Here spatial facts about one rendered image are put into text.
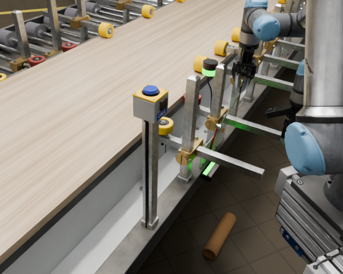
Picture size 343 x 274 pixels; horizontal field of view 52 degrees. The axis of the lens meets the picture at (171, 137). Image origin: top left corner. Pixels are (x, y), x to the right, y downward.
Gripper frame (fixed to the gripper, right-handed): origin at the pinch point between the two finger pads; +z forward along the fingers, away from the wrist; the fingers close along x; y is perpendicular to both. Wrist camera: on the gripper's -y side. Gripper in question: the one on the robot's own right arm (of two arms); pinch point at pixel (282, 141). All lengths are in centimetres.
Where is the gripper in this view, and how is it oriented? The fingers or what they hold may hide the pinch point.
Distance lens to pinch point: 149.7
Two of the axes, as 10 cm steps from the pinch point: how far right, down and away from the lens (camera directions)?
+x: 5.0, -5.0, 7.1
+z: -0.4, 8.0, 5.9
